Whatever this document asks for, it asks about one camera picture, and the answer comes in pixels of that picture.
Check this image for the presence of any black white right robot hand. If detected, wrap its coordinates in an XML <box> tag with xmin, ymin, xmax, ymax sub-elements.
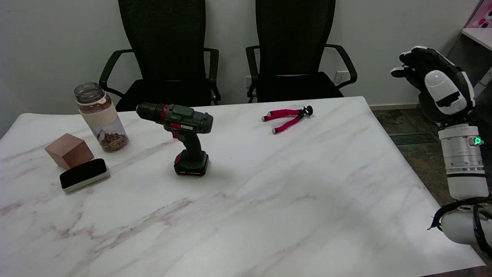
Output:
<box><xmin>391</xmin><ymin>46</ymin><xmax>476</xmax><ymax>124</ymax></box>

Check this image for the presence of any green power screwdriver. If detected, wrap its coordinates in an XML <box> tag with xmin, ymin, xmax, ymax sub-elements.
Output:
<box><xmin>136</xmin><ymin>102</ymin><xmax>214</xmax><ymax>177</ymax></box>

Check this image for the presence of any floor vent grille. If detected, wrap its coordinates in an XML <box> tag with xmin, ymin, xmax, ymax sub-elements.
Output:
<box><xmin>388</xmin><ymin>132</ymin><xmax>440</xmax><ymax>146</ymax></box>

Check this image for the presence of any white desk with cartoon panel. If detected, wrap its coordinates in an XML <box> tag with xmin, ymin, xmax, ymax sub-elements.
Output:
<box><xmin>446</xmin><ymin>0</ymin><xmax>492</xmax><ymax>100</ymax></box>

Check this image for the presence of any black mesh office chair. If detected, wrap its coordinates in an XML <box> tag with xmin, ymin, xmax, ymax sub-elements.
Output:
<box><xmin>246</xmin><ymin>0</ymin><xmax>358</xmax><ymax>103</ymax></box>
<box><xmin>99</xmin><ymin>0</ymin><xmax>221</xmax><ymax>112</ymax></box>

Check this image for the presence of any pink flexible mini tripod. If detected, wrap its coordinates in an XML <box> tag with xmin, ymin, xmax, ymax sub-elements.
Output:
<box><xmin>261</xmin><ymin>105</ymin><xmax>314</xmax><ymax>135</ymax></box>

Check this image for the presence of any glass jar with beige sleeve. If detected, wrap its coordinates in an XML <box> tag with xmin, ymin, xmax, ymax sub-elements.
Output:
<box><xmin>74</xmin><ymin>82</ymin><xmax>130</xmax><ymax>153</ymax></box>

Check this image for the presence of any black white board eraser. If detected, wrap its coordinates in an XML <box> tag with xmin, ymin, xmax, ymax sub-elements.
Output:
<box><xmin>59</xmin><ymin>158</ymin><xmax>111</xmax><ymax>194</ymax></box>

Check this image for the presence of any brown wooden cube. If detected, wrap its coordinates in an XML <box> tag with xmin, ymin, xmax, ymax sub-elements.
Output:
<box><xmin>44</xmin><ymin>133</ymin><xmax>95</xmax><ymax>170</ymax></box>

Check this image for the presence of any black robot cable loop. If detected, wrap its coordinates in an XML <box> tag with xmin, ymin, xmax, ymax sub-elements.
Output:
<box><xmin>427</xmin><ymin>196</ymin><xmax>492</xmax><ymax>258</ymax></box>

